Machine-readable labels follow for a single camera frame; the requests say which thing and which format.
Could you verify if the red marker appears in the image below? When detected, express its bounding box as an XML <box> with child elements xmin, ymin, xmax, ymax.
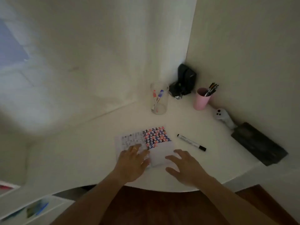
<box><xmin>152</xmin><ymin>89</ymin><xmax>158</xmax><ymax>113</ymax></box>

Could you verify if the blue marker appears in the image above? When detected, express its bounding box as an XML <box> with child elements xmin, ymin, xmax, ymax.
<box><xmin>153</xmin><ymin>89</ymin><xmax>164</xmax><ymax>110</ymax></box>

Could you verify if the pink cup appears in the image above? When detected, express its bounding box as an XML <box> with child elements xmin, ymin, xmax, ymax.
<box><xmin>193</xmin><ymin>87</ymin><xmax>213</xmax><ymax>111</ymax></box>

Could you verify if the black flat case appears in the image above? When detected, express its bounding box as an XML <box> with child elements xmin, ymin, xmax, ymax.
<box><xmin>231</xmin><ymin>122</ymin><xmax>289</xmax><ymax>167</ymax></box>

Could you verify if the colourful book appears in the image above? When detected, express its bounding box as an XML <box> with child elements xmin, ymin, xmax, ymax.
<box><xmin>26</xmin><ymin>199</ymin><xmax>50</xmax><ymax>219</ymax></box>

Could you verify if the person's left hand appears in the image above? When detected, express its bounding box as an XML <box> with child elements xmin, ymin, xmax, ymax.
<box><xmin>112</xmin><ymin>144</ymin><xmax>151</xmax><ymax>185</ymax></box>

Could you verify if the person's right hand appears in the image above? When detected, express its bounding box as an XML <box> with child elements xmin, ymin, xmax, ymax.
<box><xmin>165</xmin><ymin>149</ymin><xmax>209</xmax><ymax>188</ymax></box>

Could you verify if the person's left forearm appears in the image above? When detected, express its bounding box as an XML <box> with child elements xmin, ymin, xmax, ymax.
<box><xmin>50</xmin><ymin>172</ymin><xmax>126</xmax><ymax>225</ymax></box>

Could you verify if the clear plastic jar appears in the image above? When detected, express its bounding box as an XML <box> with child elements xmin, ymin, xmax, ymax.
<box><xmin>150</xmin><ymin>82</ymin><xmax>169</xmax><ymax>115</ymax></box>

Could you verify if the white black-tipped marker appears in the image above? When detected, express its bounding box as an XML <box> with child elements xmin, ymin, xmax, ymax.
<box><xmin>177</xmin><ymin>134</ymin><xmax>207</xmax><ymax>152</ymax></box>

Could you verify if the person's right forearm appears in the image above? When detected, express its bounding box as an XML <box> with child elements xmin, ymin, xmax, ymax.
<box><xmin>199</xmin><ymin>175</ymin><xmax>279</xmax><ymax>225</ymax></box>

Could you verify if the black cable bundle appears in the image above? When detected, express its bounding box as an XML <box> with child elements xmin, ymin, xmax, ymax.
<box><xmin>169</xmin><ymin>82</ymin><xmax>186</xmax><ymax>99</ymax></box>

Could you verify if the white handheld controller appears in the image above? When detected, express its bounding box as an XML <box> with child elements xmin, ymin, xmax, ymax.
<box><xmin>215</xmin><ymin>108</ymin><xmax>238</xmax><ymax>130</ymax></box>

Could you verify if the lined notebook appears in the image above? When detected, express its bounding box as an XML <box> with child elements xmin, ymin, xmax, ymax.
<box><xmin>114</xmin><ymin>126</ymin><xmax>175</xmax><ymax>167</ymax></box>

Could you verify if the bunch of black pens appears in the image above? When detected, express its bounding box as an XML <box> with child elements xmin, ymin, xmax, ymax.
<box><xmin>204</xmin><ymin>82</ymin><xmax>219</xmax><ymax>97</ymax></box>

